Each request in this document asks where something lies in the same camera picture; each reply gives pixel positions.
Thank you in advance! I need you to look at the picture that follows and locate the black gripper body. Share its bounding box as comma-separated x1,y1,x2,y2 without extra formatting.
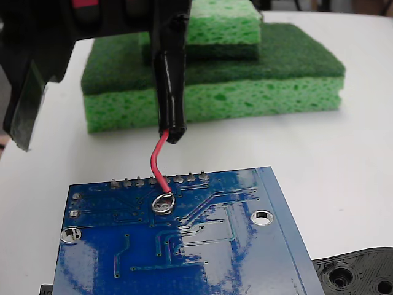
0,0,193,84

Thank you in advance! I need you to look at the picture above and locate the red wire with metal loop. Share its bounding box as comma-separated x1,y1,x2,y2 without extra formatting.
149,128,176,215

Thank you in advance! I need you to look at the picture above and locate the blue circuit board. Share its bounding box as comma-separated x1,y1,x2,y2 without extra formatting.
52,165,326,295

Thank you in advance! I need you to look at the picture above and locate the large green sponge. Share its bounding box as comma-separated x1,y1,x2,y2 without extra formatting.
80,23,346,134

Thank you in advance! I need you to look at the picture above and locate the small green sponge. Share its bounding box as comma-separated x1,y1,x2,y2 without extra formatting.
138,0,263,61

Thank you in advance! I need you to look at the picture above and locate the black printed bracket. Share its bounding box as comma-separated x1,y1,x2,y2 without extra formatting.
39,247,393,295

